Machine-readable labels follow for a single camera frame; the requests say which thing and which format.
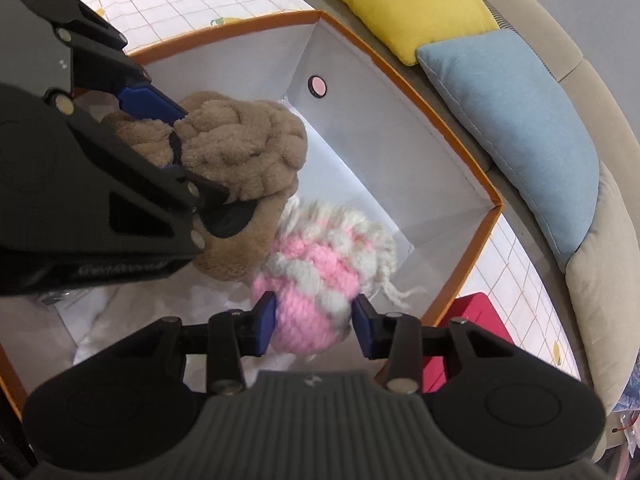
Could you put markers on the orange rimmed cardboard box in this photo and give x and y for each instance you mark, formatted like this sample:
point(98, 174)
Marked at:
point(400, 160)

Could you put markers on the printed cartoon pillow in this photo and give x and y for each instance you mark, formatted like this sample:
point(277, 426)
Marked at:
point(631, 410)

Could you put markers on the beige sofa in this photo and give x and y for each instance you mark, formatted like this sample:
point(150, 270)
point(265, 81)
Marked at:
point(590, 60)

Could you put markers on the pink white knitted toy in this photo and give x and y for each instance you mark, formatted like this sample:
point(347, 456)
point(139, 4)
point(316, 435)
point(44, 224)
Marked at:
point(310, 280)

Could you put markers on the houndstooth cushion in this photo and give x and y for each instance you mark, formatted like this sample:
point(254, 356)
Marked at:
point(500, 15)

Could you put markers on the beige plush toy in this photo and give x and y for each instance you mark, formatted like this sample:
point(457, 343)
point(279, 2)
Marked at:
point(240, 140)

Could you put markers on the grey pillow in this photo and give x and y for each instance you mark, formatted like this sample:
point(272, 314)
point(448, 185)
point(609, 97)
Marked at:
point(605, 300)

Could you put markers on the yellow pillow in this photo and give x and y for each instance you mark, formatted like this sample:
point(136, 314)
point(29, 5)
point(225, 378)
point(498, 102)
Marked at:
point(400, 0)

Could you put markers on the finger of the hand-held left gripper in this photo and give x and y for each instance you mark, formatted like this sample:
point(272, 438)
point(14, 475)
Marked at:
point(155, 175)
point(150, 102)

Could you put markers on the grid print tablecloth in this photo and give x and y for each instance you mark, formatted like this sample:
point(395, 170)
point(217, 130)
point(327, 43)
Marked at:
point(175, 0)

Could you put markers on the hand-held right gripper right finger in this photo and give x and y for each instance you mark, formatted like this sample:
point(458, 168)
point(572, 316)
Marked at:
point(362, 331)

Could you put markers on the red lidded container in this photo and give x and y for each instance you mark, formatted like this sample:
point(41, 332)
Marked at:
point(475, 315)

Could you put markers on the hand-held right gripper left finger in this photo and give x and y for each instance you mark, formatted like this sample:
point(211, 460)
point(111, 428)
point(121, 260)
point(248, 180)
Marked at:
point(266, 326)

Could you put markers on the blue pillow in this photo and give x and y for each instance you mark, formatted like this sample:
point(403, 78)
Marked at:
point(525, 125)

